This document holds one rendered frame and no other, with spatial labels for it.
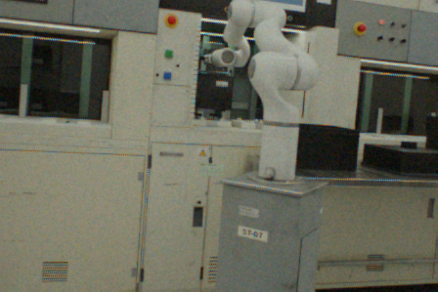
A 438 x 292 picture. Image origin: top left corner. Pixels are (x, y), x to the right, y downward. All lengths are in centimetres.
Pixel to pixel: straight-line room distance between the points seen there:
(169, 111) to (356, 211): 112
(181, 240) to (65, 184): 59
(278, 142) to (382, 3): 133
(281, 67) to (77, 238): 122
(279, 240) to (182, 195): 85
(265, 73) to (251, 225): 48
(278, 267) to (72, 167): 105
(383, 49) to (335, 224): 94
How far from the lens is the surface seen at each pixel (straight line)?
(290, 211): 147
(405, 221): 282
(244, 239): 155
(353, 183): 184
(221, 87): 244
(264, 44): 169
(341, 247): 264
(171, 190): 224
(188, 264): 235
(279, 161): 154
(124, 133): 216
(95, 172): 218
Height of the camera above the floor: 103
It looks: 3 degrees down
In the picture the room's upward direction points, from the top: 4 degrees clockwise
